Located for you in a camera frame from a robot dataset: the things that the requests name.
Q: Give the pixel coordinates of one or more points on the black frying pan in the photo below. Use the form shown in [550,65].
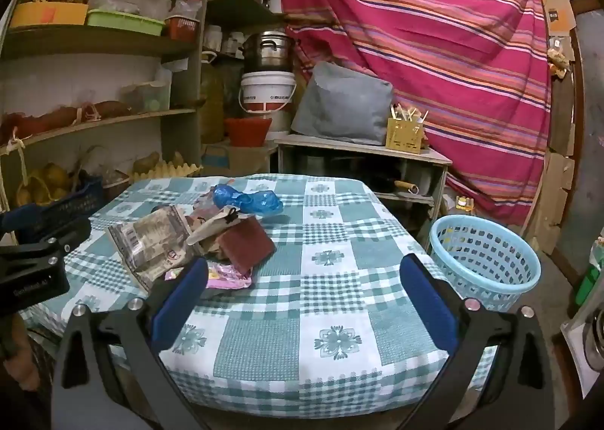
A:
[406,185]

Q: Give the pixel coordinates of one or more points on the blue plastic bag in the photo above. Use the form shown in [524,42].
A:
[250,201]

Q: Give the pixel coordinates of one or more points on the white plastic bucket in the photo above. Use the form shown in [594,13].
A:
[266,85]

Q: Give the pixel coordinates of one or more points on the light blue plastic basket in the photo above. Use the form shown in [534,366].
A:
[486,291]

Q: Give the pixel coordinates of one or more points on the dark blue crate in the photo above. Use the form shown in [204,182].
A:
[71,203]

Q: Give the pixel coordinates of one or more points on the stacked cardboard sheets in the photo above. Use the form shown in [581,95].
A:
[559,175]

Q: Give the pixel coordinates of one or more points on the clear oil bottle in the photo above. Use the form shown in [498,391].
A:
[465,206]

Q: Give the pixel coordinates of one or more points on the printed silver snack wrapper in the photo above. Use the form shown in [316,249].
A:
[151,236]

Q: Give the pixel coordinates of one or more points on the maroon rag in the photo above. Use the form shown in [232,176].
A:
[250,243]

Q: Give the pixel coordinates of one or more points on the yellow egg tray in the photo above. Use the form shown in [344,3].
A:
[165,171]

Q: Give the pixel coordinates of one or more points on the potato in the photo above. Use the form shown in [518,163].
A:
[177,159]
[146,161]

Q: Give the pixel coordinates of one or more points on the grey door brown frame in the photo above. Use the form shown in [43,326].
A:
[590,81]

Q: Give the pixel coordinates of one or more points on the yellow oil jug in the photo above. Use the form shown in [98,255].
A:
[212,99]

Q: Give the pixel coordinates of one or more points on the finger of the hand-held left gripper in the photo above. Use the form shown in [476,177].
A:
[19,220]
[66,232]

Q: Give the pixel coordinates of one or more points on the person's left hand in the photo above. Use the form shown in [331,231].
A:
[26,364]

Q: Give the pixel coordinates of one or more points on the hanging tan bundle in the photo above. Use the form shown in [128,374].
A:
[559,63]

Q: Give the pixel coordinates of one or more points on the bunch of wooden chopsticks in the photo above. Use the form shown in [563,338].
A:
[408,113]

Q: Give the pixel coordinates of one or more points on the red striped cloth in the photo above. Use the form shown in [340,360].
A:
[424,33]

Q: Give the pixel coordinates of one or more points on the steel bowl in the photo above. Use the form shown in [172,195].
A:
[594,340]

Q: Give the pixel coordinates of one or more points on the small red basket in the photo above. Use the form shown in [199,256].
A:
[181,29]

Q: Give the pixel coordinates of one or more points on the brown wrapper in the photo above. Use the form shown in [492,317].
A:
[205,207]

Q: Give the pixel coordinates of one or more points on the red plastic basin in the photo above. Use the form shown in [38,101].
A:
[247,132]

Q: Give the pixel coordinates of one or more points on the pink wrapper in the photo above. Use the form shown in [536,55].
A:
[226,278]

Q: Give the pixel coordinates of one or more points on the wooden shelf unit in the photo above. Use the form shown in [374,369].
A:
[94,40]

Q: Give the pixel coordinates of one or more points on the yellow utensil holder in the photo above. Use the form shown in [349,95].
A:
[403,137]

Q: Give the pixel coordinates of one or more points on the white plastic jar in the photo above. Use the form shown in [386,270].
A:
[213,38]
[238,42]

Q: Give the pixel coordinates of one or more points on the brown cardboard box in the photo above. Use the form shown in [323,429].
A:
[250,158]

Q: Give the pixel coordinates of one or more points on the yellow plastic container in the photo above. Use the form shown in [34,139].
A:
[47,14]

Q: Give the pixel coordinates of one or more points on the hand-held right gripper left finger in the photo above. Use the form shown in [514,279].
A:
[181,302]

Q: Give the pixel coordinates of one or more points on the grey cushion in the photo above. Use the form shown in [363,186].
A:
[344,104]

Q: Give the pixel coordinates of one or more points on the clear plastic box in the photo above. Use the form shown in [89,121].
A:
[146,97]

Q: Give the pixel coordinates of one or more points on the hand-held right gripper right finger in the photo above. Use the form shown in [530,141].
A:
[429,302]

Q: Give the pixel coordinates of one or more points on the beige paper bag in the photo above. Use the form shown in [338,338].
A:
[212,229]

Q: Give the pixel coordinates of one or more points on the wooden cabinet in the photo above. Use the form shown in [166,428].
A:
[358,151]

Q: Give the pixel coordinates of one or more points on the green plastic container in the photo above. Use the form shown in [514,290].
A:
[587,286]

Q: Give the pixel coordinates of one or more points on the green checkered tablecloth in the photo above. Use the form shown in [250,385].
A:
[292,316]

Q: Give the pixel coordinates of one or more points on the row of sweet potatoes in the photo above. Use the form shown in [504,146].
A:
[56,118]

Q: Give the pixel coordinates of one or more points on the cardboard sheet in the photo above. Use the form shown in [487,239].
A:
[557,10]

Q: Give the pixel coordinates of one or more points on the green plastic basin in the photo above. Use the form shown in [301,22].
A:
[122,24]

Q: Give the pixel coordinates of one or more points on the steel stock pot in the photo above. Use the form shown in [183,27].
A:
[269,52]

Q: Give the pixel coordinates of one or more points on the yellow fruits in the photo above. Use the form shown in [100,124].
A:
[52,175]

